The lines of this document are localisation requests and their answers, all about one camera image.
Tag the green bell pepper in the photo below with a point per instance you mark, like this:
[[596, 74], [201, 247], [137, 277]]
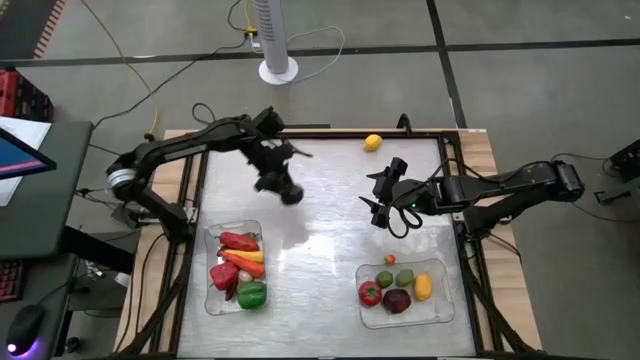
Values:
[[251, 296]]

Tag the orange carrot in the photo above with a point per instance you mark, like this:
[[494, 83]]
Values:
[[250, 268]]

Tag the red crate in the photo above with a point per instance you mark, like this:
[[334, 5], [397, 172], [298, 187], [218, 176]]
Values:
[[15, 95]]

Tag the clear plastic basket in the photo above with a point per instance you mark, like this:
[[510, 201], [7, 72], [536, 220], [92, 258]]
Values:
[[220, 306], [435, 310]]

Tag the white paper sheet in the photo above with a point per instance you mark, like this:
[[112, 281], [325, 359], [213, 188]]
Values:
[[30, 131]]

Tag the red tomato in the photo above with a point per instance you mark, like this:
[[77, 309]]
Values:
[[370, 294]]

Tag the small red fruit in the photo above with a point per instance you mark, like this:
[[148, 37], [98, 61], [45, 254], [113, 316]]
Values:
[[390, 259]]

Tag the dark red chili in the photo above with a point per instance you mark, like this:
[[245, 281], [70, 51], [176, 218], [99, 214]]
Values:
[[231, 292]]

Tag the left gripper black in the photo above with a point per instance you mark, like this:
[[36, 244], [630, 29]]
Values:
[[274, 167]]

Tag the monitor with blue screen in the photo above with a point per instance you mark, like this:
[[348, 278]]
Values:
[[20, 157]]

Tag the black frame clamp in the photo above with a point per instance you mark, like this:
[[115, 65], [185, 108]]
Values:
[[404, 124]]

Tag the black device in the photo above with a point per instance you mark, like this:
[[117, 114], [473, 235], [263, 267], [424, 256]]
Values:
[[627, 160]]

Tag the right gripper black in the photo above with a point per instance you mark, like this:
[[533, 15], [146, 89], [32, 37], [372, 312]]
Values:
[[405, 195]]

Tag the black computer mouse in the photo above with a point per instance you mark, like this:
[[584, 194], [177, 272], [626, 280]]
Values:
[[25, 327]]

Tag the orange yellow mango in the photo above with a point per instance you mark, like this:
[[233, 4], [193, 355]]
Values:
[[423, 287]]

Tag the red chili green stem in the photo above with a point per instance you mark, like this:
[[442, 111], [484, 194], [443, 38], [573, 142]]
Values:
[[239, 242]]

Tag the light green fruit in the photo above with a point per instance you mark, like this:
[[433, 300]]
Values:
[[405, 278]]

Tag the white tower fan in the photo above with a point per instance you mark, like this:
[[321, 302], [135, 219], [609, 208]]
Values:
[[272, 30]]

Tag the yellow lemon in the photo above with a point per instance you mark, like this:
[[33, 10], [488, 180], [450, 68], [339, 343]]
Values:
[[373, 143]]

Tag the black metal table frame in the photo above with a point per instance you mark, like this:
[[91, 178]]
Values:
[[325, 134]]

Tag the grey desk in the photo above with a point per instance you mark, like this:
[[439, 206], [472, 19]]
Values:
[[45, 220]]

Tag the dark mat orange edge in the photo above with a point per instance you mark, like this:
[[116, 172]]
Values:
[[25, 25]]

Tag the keyboard with red keys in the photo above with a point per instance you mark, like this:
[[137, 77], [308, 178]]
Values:
[[10, 280]]

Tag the white label tag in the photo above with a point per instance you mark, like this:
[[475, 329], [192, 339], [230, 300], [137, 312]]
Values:
[[122, 279]]

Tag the red pepper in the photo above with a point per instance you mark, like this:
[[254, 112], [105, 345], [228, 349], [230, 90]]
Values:
[[223, 276]]

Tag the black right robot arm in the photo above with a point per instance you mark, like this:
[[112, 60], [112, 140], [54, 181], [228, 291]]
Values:
[[500, 187]]

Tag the power strip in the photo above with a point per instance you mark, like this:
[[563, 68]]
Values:
[[253, 39]]

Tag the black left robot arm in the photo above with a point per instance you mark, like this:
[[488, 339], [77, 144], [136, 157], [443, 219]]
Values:
[[200, 137]]

